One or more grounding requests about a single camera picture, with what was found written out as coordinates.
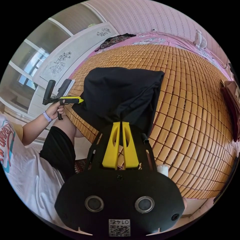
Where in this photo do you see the person's left hand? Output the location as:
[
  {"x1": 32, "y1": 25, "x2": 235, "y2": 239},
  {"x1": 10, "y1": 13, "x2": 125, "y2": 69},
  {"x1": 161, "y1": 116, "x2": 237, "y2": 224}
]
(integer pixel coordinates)
[{"x1": 45, "y1": 99, "x2": 66, "y2": 121}]

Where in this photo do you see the white fan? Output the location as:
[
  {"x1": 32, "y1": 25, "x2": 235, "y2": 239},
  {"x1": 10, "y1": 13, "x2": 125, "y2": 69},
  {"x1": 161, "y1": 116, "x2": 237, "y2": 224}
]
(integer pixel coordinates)
[{"x1": 194, "y1": 29, "x2": 208, "y2": 50}]

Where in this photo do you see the person's left forearm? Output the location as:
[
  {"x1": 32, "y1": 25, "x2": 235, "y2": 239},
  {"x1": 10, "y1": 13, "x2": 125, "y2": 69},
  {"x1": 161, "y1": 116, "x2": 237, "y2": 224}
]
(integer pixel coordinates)
[{"x1": 21, "y1": 111, "x2": 52, "y2": 146}]

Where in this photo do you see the dark floral garment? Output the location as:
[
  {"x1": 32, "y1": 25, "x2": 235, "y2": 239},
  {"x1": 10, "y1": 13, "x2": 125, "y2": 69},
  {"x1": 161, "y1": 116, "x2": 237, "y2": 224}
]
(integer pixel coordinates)
[{"x1": 94, "y1": 33, "x2": 137, "y2": 52}]

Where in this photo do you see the window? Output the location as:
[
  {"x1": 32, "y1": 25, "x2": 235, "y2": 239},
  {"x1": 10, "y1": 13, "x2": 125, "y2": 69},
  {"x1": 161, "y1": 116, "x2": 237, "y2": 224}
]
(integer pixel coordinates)
[{"x1": 17, "y1": 49, "x2": 50, "y2": 90}]

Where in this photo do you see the pile of clothes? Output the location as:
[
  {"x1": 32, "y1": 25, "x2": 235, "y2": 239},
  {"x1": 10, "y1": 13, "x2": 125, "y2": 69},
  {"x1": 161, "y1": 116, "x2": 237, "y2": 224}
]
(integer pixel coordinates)
[{"x1": 219, "y1": 63, "x2": 240, "y2": 143}]

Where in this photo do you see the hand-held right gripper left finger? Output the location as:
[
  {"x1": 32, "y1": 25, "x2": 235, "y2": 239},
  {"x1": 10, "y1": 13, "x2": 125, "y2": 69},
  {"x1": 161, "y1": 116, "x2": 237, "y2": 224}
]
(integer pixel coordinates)
[{"x1": 102, "y1": 121, "x2": 122, "y2": 170}]

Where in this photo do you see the bed with woven mat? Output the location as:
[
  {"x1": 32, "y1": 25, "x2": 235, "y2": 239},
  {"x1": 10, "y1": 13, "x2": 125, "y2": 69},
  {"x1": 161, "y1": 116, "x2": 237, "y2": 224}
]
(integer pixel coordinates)
[{"x1": 64, "y1": 31, "x2": 240, "y2": 200}]

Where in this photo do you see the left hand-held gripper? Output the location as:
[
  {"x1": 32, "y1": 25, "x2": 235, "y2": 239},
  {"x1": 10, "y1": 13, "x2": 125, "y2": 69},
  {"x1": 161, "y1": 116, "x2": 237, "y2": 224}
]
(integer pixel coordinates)
[{"x1": 54, "y1": 79, "x2": 84, "y2": 121}]

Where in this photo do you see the black long sleeve shirt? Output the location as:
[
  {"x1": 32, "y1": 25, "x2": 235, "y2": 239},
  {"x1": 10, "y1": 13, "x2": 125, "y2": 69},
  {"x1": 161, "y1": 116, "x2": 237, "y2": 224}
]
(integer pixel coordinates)
[{"x1": 72, "y1": 66, "x2": 165, "y2": 138}]

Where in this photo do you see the person's body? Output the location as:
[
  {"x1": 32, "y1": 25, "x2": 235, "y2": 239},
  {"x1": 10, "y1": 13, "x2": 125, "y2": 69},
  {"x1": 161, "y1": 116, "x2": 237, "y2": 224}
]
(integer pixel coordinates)
[{"x1": 0, "y1": 112, "x2": 89, "y2": 226}]

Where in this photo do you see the white headboard with flower print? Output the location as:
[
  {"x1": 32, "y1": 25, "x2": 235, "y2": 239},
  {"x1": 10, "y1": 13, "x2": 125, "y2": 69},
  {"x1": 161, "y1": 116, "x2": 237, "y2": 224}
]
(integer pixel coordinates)
[{"x1": 28, "y1": 21, "x2": 119, "y2": 117}]

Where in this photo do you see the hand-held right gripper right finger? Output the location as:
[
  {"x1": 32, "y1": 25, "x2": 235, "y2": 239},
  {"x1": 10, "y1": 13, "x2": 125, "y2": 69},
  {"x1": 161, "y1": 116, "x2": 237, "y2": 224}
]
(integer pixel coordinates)
[{"x1": 122, "y1": 121, "x2": 140, "y2": 169}]

